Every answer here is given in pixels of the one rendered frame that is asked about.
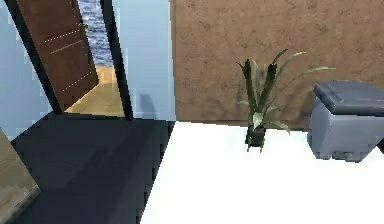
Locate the green house plant black pot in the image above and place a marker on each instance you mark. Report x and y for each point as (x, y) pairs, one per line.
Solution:
(258, 100)

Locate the brown wooden room door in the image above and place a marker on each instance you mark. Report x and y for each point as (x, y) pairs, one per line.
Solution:
(63, 50)

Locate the grey toilet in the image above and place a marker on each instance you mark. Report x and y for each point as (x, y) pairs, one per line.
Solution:
(346, 123)

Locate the light wooden cupboard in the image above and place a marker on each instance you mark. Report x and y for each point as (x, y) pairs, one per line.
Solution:
(13, 180)

